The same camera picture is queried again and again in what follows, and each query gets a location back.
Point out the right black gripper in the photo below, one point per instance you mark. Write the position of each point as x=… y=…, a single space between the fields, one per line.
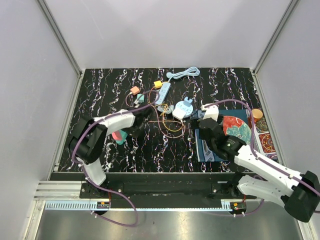
x=200 y=134

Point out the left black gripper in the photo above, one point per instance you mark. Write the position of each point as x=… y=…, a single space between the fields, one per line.
x=134 y=133

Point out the teal triangular power strip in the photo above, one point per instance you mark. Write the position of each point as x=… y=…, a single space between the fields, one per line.
x=124 y=136

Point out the salmon small charger plug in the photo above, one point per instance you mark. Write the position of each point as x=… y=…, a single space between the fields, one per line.
x=135 y=90

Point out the pink square plug adapter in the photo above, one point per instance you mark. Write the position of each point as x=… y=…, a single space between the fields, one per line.
x=117 y=135

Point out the round light blue power socket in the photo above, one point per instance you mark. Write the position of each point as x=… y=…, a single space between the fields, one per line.
x=187 y=108

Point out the white square plug adapter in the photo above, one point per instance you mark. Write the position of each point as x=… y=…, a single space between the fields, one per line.
x=178 y=113

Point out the light blue charger plug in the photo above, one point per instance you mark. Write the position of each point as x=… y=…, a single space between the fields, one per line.
x=187 y=101

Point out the light blue long power strip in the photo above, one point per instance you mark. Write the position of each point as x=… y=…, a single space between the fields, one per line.
x=163 y=93

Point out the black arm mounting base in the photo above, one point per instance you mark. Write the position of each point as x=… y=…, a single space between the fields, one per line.
x=175 y=190

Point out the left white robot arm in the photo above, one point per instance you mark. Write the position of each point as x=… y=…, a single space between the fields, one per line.
x=88 y=138

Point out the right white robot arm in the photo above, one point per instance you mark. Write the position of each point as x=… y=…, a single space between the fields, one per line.
x=298 y=193

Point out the teal small charger plug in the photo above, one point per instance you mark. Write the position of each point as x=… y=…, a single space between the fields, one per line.
x=140 y=98

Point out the yellow small charger plug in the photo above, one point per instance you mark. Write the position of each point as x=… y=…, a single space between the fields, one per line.
x=157 y=84

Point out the dark blue patterned placemat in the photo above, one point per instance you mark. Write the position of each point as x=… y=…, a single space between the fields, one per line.
x=204 y=154

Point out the red floral ceramic plate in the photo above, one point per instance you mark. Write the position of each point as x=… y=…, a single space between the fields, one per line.
x=236 y=127

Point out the copper metal cup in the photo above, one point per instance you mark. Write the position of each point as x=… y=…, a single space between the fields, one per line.
x=257 y=114

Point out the colourful patterned coaster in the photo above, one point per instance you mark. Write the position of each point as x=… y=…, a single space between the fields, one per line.
x=263 y=142

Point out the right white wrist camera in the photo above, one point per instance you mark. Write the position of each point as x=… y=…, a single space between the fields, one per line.
x=210 y=112

